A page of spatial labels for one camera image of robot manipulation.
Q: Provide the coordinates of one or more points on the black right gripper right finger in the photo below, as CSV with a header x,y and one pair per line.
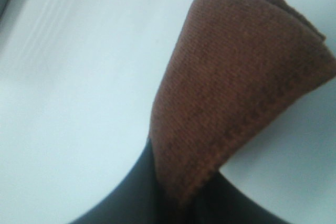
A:
x,y
278,199

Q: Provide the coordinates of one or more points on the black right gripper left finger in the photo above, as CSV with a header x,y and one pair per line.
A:
x,y
137,199

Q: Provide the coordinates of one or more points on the brown towel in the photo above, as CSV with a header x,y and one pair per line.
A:
x,y
236,66

